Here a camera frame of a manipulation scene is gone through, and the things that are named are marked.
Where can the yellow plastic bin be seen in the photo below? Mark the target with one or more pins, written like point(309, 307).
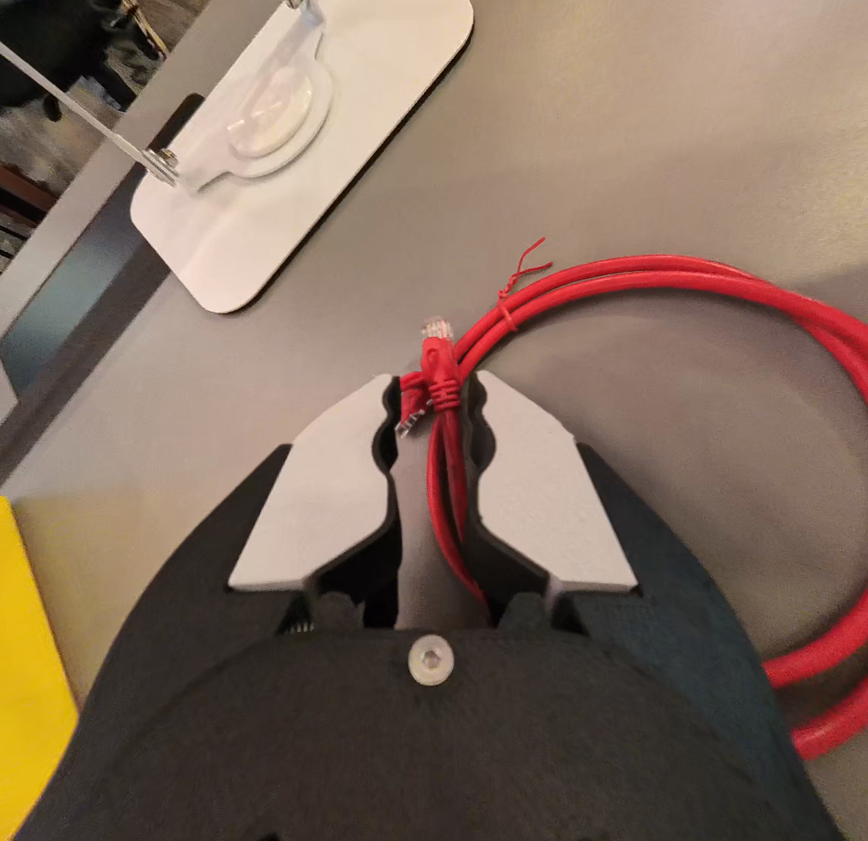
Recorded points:
point(27, 651)

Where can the white board stand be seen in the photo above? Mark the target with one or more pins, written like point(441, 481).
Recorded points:
point(339, 197)

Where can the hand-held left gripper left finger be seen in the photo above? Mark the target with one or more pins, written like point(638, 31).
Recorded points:
point(319, 509)

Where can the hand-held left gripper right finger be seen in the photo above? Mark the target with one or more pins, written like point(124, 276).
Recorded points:
point(549, 509)

